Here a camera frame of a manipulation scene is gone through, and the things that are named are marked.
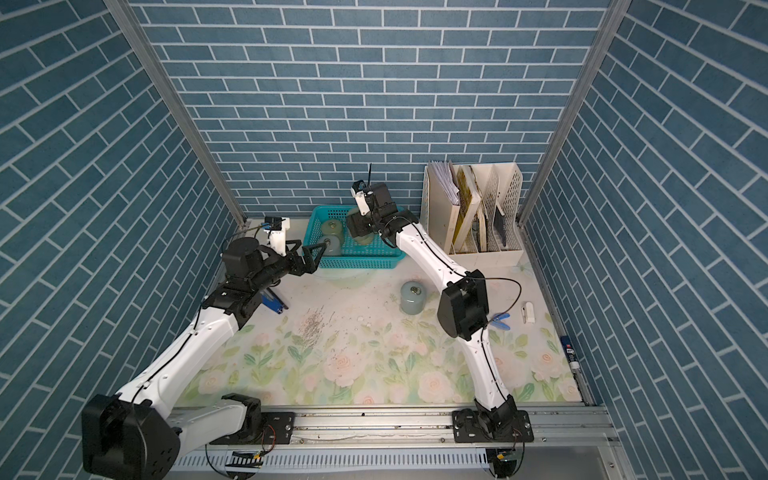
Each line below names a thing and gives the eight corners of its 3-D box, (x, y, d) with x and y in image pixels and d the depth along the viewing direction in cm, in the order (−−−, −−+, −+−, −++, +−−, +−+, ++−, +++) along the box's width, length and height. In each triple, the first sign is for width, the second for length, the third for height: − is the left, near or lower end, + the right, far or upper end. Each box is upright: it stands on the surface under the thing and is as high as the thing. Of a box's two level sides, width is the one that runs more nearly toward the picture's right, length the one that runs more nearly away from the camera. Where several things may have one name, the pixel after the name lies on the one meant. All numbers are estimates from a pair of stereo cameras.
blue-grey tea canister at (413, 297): (400, 315, 96) (401, 301, 89) (400, 295, 101) (400, 280, 94) (424, 316, 96) (427, 301, 89) (423, 295, 101) (425, 280, 94)
